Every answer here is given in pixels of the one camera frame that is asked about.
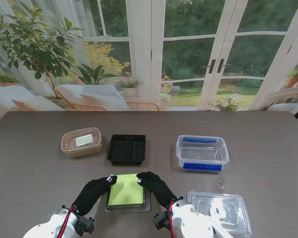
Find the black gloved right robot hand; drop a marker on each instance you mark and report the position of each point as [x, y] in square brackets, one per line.
[156, 186]

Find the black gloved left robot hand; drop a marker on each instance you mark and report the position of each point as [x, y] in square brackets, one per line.
[92, 196]

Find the clear lid with green sheet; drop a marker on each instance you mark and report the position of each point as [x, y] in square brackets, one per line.
[126, 193]

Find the brown kraft paper container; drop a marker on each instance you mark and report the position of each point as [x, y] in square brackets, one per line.
[82, 152]

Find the black plastic tray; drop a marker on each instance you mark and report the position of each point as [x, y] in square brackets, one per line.
[127, 148]

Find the clear lid with white label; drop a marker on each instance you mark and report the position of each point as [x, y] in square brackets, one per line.
[69, 138]

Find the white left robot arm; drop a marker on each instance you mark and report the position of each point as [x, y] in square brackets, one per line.
[52, 225]

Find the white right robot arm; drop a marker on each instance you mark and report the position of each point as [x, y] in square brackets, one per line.
[196, 220]

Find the clear container with blue clips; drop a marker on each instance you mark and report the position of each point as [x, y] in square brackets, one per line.
[206, 151]

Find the clear lid with blue mark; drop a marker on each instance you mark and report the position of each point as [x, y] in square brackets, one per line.
[233, 205]

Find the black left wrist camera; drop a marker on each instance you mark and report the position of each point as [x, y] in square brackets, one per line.
[85, 224]

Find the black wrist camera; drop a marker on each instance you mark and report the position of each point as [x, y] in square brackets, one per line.
[161, 220]
[85, 224]

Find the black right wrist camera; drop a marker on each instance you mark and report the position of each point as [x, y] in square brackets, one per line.
[161, 220]

